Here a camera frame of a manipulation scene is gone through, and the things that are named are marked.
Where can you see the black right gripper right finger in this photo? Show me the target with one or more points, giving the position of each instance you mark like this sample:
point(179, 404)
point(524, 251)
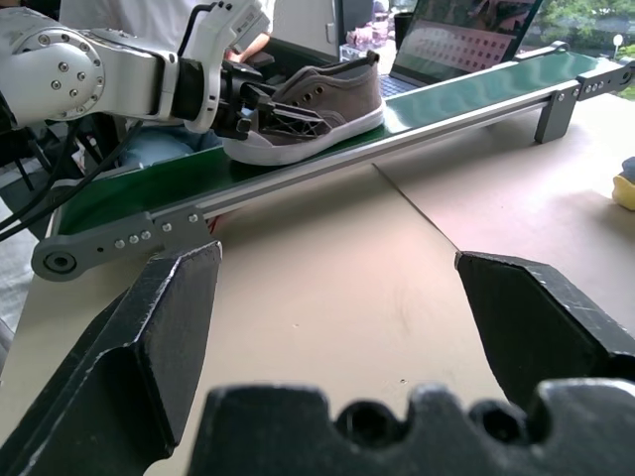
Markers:
point(536, 322)

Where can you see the green conveyor belt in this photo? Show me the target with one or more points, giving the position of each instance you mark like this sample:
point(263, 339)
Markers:
point(347, 149)

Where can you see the yellow and grey soft item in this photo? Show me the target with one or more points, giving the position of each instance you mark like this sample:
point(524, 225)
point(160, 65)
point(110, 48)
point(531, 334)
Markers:
point(626, 188)

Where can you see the person in white shirt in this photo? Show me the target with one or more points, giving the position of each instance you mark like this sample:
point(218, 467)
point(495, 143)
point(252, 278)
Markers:
point(149, 20)

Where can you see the open laptop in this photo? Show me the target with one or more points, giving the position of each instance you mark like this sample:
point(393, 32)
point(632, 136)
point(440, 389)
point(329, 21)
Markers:
point(461, 44)

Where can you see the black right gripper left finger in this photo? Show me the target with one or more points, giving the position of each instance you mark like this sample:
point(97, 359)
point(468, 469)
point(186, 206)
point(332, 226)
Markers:
point(124, 347)

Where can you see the grey canvas sneaker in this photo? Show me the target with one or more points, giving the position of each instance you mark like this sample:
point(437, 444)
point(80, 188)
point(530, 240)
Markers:
point(342, 94)

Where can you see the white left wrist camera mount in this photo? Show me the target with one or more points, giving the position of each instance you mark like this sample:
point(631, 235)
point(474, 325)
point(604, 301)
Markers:
point(233, 25)

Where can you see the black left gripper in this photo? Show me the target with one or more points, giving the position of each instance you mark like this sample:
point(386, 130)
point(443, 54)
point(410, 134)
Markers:
point(232, 106)

